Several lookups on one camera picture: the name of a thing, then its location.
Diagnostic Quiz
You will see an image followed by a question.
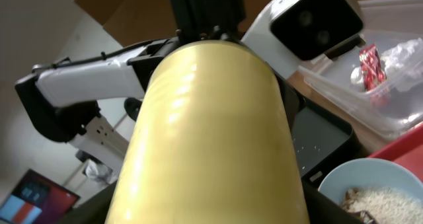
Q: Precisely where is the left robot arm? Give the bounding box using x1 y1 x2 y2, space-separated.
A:
15 0 245 173

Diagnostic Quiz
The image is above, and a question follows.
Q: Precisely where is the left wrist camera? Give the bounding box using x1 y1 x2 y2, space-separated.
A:
242 0 364 79

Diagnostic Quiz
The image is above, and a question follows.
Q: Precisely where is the yellow plastic cup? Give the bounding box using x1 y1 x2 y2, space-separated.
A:
106 40 309 223

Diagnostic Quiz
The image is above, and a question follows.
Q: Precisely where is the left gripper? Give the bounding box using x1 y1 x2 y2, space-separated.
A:
170 0 246 44

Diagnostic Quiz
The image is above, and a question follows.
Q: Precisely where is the light blue bowl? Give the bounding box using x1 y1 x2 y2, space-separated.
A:
319 158 422 223

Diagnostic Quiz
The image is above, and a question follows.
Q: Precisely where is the red snack wrapper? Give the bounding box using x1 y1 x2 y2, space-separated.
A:
359 44 387 92

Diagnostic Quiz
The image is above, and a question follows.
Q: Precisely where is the computer monitor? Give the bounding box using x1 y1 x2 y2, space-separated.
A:
1 169 80 224

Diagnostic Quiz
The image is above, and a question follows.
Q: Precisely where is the black plastic tray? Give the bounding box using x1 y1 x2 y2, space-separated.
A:
274 70 363 187

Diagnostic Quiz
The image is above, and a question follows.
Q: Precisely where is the food scraps and rice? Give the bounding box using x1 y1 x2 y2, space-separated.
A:
340 187 422 224

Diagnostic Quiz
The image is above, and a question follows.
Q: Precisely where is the clear plastic bin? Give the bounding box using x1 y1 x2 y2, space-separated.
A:
299 0 422 140

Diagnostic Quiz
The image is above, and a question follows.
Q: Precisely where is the red serving tray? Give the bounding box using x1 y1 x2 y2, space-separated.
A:
369 125 423 181

